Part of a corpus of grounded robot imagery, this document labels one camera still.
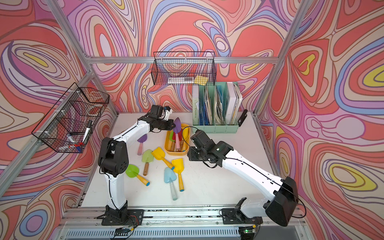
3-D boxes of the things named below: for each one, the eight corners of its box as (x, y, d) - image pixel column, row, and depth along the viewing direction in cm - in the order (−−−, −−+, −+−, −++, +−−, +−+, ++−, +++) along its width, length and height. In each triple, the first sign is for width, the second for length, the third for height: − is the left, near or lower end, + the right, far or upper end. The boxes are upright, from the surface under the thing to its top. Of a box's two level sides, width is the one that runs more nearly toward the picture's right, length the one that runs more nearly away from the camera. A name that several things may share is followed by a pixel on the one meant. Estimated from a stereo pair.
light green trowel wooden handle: (144, 175, 89) (143, 174, 87) (142, 152, 99) (141, 150, 98) (155, 172, 90) (154, 171, 89) (152, 150, 101) (151, 148, 99)
